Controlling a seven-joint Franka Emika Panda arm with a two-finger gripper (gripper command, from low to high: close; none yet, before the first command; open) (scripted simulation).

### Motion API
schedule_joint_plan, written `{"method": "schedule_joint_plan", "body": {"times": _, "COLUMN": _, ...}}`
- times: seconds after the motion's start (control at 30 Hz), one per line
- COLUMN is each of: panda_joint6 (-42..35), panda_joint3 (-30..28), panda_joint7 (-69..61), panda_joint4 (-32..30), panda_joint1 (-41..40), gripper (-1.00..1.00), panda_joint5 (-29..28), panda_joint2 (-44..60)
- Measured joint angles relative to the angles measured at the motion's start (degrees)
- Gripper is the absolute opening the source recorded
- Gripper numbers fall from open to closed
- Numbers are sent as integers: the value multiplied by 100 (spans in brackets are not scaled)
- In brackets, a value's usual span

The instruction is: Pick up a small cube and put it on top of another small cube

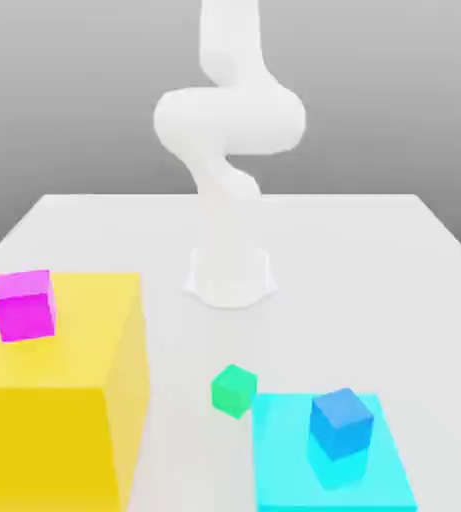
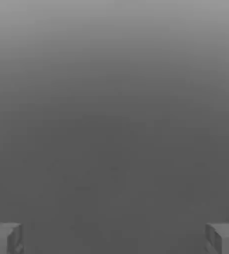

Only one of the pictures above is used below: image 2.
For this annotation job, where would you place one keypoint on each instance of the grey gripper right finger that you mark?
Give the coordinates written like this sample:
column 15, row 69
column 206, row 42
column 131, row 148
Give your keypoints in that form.
column 225, row 240

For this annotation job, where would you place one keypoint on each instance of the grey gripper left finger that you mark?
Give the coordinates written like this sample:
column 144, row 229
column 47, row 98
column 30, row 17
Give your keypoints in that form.
column 3, row 240

